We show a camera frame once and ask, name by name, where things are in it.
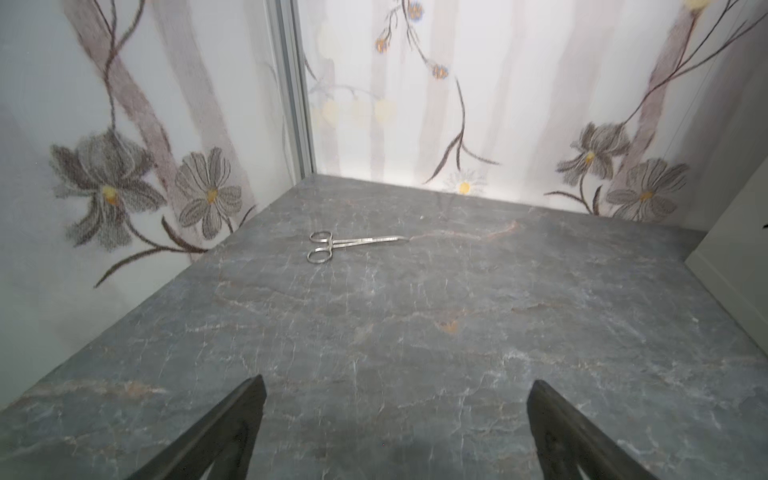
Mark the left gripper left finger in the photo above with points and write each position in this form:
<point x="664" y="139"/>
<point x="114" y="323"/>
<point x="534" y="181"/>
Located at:
<point x="219" y="445"/>

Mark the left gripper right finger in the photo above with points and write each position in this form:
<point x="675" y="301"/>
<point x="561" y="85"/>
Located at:
<point x="570" y="446"/>

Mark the grey metal cabinet box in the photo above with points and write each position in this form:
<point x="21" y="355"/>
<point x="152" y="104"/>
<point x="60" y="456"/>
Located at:
<point x="731" y="261"/>

